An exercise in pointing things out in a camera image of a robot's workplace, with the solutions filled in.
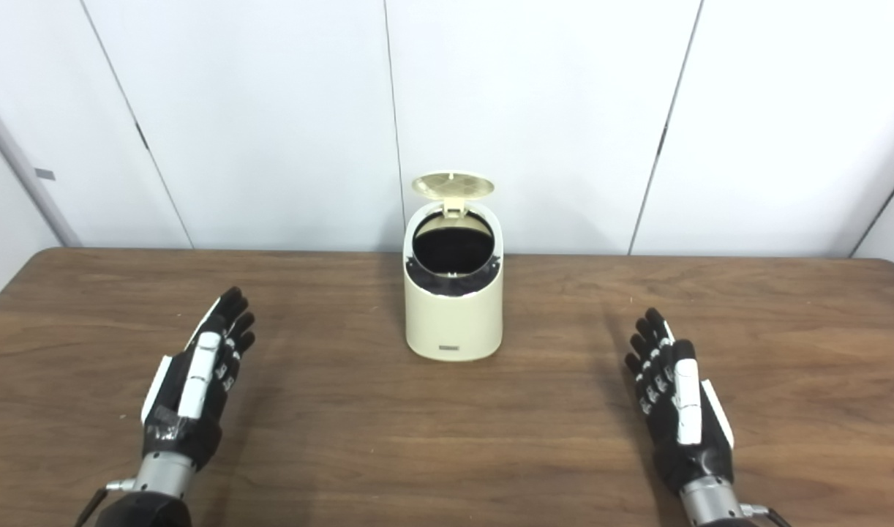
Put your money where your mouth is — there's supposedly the cream-colored bin body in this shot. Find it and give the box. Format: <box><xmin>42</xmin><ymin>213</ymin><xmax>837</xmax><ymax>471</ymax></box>
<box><xmin>403</xmin><ymin>205</ymin><xmax>504</xmax><ymax>362</ymax></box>

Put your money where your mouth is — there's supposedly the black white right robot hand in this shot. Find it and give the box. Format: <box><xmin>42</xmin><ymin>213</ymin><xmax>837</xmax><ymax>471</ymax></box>
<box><xmin>624</xmin><ymin>307</ymin><xmax>735</xmax><ymax>495</ymax></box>

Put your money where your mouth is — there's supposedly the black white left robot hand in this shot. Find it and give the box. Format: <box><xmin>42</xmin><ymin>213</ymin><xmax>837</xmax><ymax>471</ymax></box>
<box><xmin>140</xmin><ymin>286</ymin><xmax>256</xmax><ymax>473</ymax></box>

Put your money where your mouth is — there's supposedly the cream round bin lid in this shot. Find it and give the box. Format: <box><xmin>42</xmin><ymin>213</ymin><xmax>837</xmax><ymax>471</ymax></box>
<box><xmin>411</xmin><ymin>171</ymin><xmax>495</xmax><ymax>217</ymax></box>

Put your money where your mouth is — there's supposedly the gray wall corner strip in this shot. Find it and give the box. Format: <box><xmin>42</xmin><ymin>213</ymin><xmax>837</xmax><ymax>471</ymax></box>
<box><xmin>0</xmin><ymin>88</ymin><xmax>82</xmax><ymax>247</ymax></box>

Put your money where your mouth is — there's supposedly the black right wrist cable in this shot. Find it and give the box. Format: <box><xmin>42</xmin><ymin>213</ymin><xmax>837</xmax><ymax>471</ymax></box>
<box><xmin>740</xmin><ymin>504</ymin><xmax>792</xmax><ymax>527</ymax></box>

